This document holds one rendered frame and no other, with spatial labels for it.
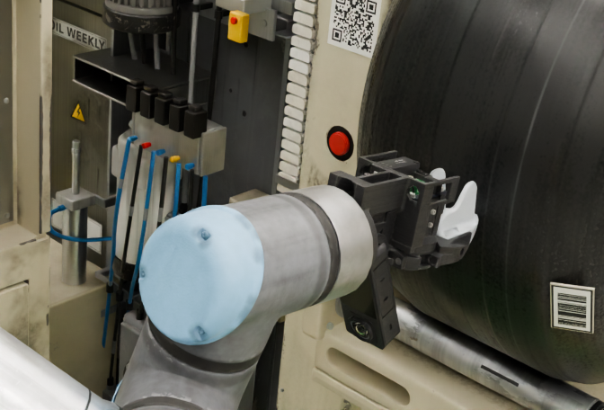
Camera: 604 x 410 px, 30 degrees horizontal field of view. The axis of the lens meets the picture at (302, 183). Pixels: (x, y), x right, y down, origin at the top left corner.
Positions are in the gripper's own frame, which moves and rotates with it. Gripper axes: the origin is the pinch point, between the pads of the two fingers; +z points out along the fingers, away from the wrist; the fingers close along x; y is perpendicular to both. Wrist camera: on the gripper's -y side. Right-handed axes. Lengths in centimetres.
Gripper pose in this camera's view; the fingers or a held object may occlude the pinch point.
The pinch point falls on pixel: (463, 224)
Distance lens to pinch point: 106.9
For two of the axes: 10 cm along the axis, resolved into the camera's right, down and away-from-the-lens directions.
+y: 1.7, -9.3, -3.2
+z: 6.5, -1.3, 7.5
